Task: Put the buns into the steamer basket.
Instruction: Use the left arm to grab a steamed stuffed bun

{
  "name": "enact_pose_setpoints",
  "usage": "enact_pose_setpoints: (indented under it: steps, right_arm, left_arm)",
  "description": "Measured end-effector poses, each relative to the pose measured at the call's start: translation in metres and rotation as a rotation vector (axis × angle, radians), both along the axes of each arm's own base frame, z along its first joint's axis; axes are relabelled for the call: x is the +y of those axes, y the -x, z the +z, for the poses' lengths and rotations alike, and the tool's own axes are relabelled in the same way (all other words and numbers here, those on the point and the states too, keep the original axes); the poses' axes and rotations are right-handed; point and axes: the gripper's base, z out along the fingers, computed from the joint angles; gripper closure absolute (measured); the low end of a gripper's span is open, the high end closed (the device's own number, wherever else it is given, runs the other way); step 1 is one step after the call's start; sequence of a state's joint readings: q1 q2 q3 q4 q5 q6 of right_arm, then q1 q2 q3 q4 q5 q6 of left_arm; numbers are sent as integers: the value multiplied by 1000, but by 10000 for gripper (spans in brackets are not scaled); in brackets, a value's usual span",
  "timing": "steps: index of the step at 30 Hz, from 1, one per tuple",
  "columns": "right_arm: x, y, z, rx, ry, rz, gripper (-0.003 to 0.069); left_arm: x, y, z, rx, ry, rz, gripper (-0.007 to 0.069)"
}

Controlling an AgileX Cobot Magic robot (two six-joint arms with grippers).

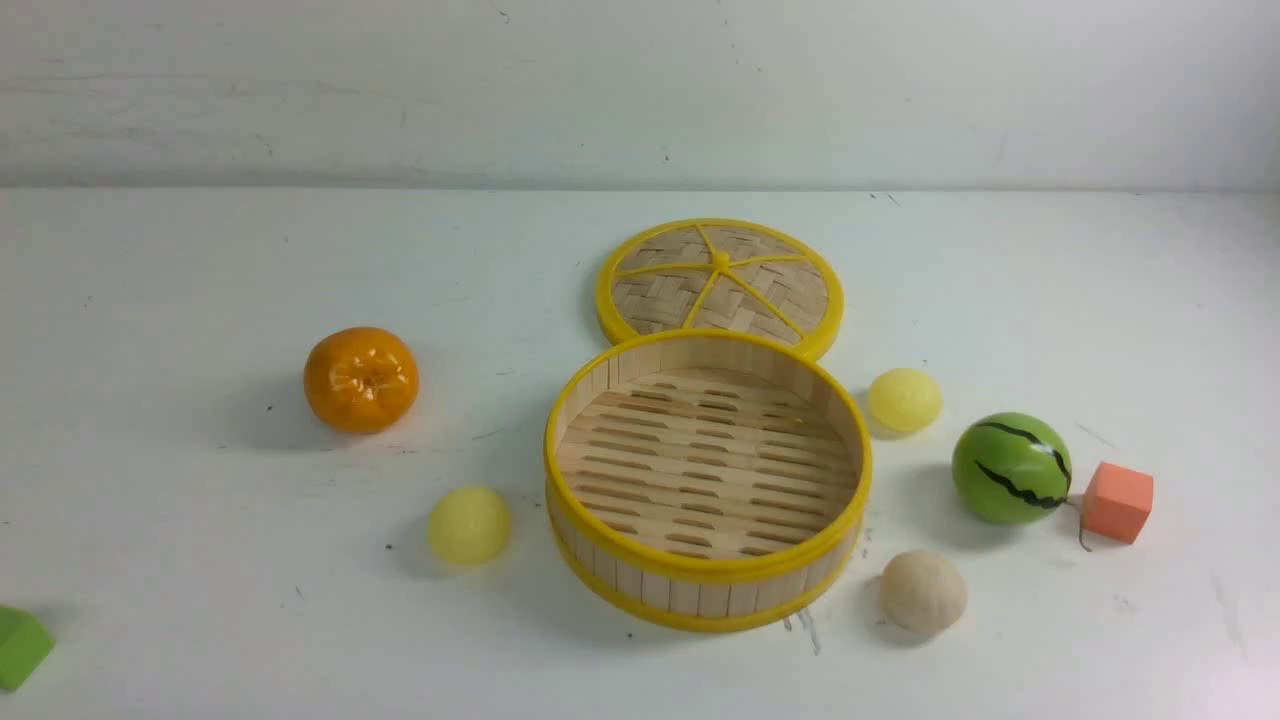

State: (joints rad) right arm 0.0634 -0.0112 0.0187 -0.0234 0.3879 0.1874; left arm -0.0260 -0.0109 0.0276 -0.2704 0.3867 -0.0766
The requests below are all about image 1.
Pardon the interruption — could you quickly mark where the yellow bun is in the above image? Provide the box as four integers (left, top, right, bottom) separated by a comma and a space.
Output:
867, 368, 943, 434
425, 486, 512, 566

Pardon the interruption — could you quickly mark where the beige bun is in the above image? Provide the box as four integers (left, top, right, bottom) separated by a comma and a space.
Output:
879, 550, 969, 637

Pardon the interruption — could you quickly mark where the woven bamboo steamer lid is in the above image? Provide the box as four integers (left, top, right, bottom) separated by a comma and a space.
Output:
594, 217, 845, 359

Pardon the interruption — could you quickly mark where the bamboo steamer tray yellow rim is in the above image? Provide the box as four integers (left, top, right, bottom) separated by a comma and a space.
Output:
543, 329, 872, 633

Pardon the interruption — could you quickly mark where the orange plastic tangerine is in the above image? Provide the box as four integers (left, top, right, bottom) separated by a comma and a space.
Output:
302, 325, 421, 434

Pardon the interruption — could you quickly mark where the green toy watermelon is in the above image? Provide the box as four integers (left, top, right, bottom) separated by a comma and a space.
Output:
951, 413, 1073, 525

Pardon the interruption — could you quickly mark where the orange foam cube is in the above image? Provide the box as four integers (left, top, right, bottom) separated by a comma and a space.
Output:
1082, 462, 1155, 544

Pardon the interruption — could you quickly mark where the green block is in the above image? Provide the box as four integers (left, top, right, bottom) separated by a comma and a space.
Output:
0, 606, 55, 692

